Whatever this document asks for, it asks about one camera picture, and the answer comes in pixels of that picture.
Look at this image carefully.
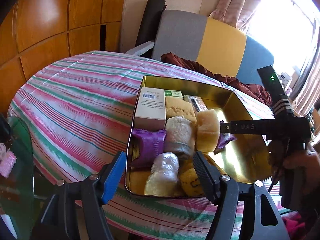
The wooden wardrobe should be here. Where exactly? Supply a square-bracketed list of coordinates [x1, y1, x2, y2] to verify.
[0, 0, 128, 115]

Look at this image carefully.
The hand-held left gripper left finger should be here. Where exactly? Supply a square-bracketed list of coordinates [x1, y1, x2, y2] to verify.
[32, 151, 127, 240]

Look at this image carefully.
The white appliance box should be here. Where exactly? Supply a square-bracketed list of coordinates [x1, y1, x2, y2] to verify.
[280, 72, 293, 88]

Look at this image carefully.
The person's red clothing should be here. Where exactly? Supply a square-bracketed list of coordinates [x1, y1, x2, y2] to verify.
[282, 215, 308, 240]

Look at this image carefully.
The gold metal tin box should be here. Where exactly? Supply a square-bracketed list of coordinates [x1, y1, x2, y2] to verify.
[124, 75, 273, 199]

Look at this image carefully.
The black cable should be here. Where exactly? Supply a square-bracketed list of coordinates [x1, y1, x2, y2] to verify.
[269, 165, 279, 193]

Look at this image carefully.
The white carton box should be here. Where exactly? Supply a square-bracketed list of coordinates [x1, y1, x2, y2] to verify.
[134, 87, 167, 128]

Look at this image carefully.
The black rolled mat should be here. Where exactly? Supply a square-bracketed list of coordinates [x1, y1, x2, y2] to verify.
[136, 0, 167, 48]

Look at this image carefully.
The purple snack packet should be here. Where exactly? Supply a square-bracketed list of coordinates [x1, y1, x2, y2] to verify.
[131, 128, 167, 167]
[214, 133, 237, 153]

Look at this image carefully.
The striped tablecloth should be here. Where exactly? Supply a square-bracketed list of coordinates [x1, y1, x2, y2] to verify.
[7, 51, 285, 239]

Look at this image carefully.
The yellow plush toy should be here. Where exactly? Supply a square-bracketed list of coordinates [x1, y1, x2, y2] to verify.
[178, 155, 227, 197]

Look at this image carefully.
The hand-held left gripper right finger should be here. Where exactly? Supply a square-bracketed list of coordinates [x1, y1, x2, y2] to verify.
[192, 151, 290, 240]

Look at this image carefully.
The white grey sock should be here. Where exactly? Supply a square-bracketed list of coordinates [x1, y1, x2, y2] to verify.
[164, 116, 197, 158]

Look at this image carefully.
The pink patterned curtain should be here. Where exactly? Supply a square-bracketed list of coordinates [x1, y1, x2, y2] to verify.
[209, 0, 272, 30]
[291, 42, 320, 110]

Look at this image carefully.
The grey yellow blue sofa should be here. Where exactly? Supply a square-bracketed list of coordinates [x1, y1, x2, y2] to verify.
[125, 10, 275, 85]

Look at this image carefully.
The maroon cloth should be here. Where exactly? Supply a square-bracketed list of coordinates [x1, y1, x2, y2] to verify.
[161, 52, 273, 105]

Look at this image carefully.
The pink ribbed pad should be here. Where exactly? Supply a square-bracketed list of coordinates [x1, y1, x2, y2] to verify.
[0, 152, 17, 178]

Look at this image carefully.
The yellow sponge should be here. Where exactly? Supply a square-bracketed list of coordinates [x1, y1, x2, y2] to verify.
[165, 96, 197, 124]
[195, 109, 222, 152]

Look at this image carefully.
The small green white box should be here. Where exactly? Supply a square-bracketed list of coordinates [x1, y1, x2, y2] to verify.
[164, 89, 183, 99]

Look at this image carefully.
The clear plastic bundle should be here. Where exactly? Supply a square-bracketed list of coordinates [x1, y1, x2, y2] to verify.
[144, 152, 180, 196]

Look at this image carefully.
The green glass side table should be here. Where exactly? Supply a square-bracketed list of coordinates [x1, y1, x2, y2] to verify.
[0, 116, 35, 240]

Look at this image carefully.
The person's right hand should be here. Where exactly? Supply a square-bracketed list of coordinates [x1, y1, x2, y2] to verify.
[267, 140, 320, 180]

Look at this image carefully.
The window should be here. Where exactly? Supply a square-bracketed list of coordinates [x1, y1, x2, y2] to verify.
[246, 0, 318, 65]

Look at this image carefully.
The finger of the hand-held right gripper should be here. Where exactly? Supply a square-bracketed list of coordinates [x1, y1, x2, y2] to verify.
[219, 117, 269, 134]

